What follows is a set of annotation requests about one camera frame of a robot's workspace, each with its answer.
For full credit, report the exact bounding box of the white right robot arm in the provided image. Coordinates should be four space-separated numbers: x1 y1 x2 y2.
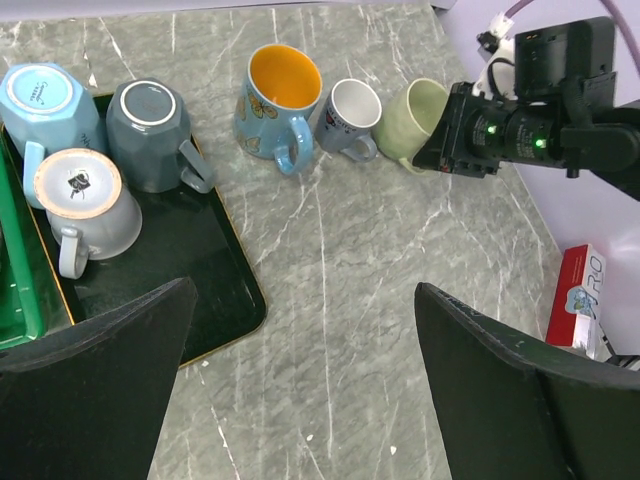
408 16 639 199

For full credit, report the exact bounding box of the green plastic bin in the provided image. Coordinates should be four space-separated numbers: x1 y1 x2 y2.
0 129 75 351

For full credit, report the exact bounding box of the light green mug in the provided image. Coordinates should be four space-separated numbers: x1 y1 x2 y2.
372 78 449 175

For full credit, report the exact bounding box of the lavender blue small mug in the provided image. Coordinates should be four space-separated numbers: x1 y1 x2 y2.
314 78 382 163

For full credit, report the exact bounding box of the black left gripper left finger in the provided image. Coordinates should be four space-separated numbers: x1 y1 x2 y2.
1 278 197 479

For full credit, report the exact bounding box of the white paper tag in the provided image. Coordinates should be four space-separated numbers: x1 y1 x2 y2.
545 244 606 360

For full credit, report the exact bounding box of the black tray gold rim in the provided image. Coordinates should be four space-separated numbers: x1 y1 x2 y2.
0 92 267 371

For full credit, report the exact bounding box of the white grey mug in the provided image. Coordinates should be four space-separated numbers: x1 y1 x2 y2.
34 148 143 280

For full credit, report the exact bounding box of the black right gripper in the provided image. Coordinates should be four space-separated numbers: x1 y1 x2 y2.
411 82 565 178

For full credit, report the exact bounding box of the dark grey faceted mug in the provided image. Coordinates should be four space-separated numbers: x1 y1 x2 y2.
106 77 214 194

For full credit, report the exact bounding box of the blue butterfly mug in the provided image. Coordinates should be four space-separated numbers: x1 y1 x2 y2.
233 44 323 175

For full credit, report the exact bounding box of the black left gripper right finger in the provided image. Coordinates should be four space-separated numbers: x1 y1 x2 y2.
414 283 639 479

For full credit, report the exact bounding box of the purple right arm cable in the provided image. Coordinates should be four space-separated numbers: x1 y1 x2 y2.
504 0 640 76

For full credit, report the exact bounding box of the light blue faceted mug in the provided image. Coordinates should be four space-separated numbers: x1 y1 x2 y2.
1 63 108 209

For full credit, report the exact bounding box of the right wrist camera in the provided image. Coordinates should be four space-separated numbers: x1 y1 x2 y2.
469 29 519 99

